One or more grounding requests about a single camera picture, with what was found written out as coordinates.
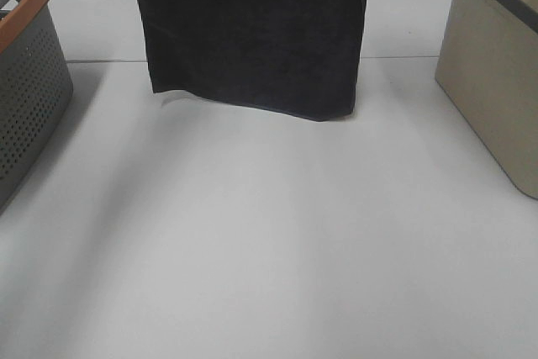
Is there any grey perforated basket orange rim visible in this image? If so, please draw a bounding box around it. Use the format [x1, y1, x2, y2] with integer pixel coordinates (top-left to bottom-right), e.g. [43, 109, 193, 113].
[1, 0, 73, 206]

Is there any beige storage bin grey rim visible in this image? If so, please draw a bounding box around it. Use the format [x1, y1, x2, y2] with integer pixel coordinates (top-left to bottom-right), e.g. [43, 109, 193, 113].
[435, 0, 537, 198]

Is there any dark grey towel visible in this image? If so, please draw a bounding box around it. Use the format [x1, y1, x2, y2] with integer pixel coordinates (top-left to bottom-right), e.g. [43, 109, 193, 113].
[137, 0, 367, 121]

